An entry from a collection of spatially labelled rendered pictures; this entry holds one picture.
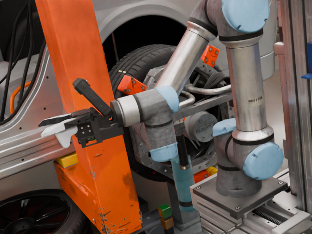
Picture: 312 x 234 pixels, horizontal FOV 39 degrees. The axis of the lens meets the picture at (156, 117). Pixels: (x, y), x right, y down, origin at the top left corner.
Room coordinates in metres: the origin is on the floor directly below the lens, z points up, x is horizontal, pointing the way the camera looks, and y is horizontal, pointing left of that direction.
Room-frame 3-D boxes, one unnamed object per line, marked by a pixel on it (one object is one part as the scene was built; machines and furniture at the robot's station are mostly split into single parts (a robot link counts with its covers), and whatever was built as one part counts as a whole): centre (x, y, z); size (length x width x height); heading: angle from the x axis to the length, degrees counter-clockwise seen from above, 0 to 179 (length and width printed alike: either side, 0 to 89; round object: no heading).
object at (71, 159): (2.09, 0.47, 0.71); 0.14 x 0.14 x 0.05; 26
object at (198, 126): (1.84, -0.16, 0.85); 0.21 x 0.14 x 0.14; 26
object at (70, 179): (1.93, 0.39, 0.69); 0.52 x 0.17 x 0.35; 26
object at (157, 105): (1.07, -0.01, 1.21); 0.11 x 0.08 x 0.09; 105
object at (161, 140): (1.09, 0.00, 1.12); 0.11 x 0.08 x 0.11; 15
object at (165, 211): (1.49, 0.04, 0.64); 0.04 x 0.04 x 0.04; 26
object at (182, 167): (1.62, -0.08, 0.83); 0.04 x 0.04 x 0.16
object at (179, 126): (1.64, -0.06, 0.93); 0.09 x 0.05 x 0.05; 26
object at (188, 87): (1.83, -0.27, 1.03); 0.19 x 0.18 x 0.11; 26
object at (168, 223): (1.49, 0.04, 0.59); 0.04 x 0.04 x 0.04; 26
